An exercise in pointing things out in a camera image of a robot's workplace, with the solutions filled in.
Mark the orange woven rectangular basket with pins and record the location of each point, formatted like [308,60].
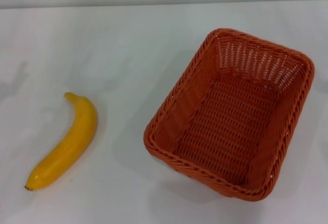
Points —
[225,131]

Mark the yellow banana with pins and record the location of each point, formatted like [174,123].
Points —
[77,131]

